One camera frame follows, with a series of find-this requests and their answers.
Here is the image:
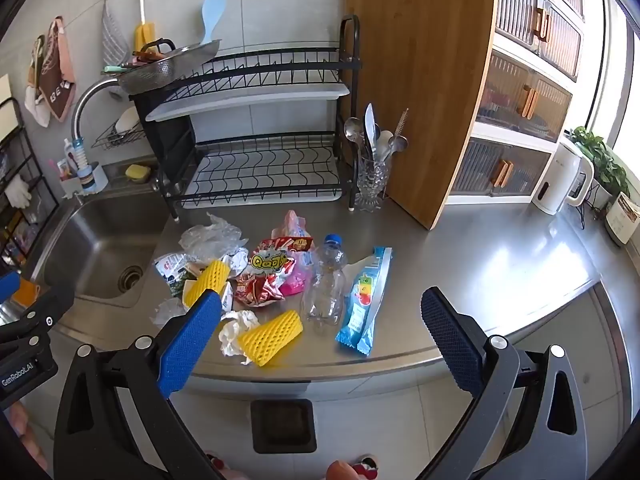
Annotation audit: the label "stainless steel sink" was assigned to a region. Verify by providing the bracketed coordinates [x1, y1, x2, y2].
[30, 190, 172, 309]

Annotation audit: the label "light blue rice paddle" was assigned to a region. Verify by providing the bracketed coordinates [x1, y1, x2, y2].
[199, 0, 227, 45]

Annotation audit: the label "metal colander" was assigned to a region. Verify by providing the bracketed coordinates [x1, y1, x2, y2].
[102, 39, 222, 95]

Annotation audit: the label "wooden cutting board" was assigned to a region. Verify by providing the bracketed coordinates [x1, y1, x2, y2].
[345, 0, 499, 231]

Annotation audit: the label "glass cutlery holder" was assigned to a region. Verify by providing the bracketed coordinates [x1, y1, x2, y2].
[354, 155, 391, 212]

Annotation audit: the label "green potted plant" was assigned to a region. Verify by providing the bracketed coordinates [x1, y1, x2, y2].
[570, 126, 632, 211]

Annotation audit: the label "person's right slipper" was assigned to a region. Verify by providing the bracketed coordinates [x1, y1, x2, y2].
[356, 454, 381, 480]

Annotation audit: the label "white electric kettle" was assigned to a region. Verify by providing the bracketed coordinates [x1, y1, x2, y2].
[531, 135, 595, 216]

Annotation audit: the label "person's right leg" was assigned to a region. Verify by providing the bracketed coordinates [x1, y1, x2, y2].
[326, 460, 358, 480]

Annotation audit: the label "black wire shelf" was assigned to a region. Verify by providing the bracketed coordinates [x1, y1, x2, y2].
[0, 99, 59, 271]

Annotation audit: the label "red snack wrapper yellow print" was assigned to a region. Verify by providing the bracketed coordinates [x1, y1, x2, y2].
[249, 236, 315, 277]

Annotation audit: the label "red foil wrapper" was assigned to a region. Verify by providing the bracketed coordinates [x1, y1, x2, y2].
[233, 272, 287, 308]

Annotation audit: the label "clear plastic bottle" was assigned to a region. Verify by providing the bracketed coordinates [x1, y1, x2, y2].
[300, 233, 349, 335]

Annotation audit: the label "small metal spoon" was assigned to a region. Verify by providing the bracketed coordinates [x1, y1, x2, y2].
[385, 135, 409, 162]

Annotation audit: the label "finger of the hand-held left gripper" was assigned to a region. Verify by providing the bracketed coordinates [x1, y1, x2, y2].
[0, 284, 76, 358]
[0, 271, 22, 307]

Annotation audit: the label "white green snack packet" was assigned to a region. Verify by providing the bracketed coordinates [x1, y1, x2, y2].
[153, 252, 201, 297]

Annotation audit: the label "large metal spoon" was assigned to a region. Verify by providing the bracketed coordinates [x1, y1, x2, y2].
[344, 117, 367, 160]

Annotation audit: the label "black wire basket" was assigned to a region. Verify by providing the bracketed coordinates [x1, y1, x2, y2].
[91, 105, 147, 151]

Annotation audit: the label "white dish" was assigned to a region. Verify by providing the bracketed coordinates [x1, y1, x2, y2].
[114, 106, 139, 133]

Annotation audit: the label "metal faucet with striped nozzle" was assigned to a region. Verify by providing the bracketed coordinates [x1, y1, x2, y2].
[71, 79, 126, 193]

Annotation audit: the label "yellow foam fruit net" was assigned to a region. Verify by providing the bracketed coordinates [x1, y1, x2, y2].
[182, 258, 232, 309]
[236, 310, 304, 367]

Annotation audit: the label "dark grey trash can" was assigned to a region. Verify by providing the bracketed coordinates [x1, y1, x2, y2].
[250, 399, 317, 453]

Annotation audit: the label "white storage drawer cabinet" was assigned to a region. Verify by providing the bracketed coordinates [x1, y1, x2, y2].
[445, 0, 587, 206]

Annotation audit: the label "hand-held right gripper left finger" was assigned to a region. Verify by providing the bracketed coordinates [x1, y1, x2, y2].
[52, 287, 226, 480]

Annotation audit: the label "pink brown hanging towel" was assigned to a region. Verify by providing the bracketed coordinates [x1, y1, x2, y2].
[39, 16, 77, 122]

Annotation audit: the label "clear plastic bag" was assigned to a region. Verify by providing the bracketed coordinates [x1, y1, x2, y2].
[179, 212, 249, 263]

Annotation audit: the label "white blade knife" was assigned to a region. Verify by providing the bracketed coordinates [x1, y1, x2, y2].
[364, 102, 377, 158]

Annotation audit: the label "white organizer box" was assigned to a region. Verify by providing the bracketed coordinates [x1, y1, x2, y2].
[60, 162, 108, 198]

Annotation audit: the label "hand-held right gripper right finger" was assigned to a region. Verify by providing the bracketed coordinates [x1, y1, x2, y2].
[419, 286, 589, 480]

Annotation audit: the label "white rubber gloves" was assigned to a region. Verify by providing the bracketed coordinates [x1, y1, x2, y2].
[4, 175, 32, 209]

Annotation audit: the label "blue snack packet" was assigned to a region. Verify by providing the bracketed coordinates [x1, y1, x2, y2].
[334, 246, 394, 357]

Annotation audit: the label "pink packaging bag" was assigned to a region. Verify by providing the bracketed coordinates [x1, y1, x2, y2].
[271, 210, 313, 298]

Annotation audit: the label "black dish rack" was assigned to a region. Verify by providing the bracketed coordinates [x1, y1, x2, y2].
[132, 14, 362, 223]

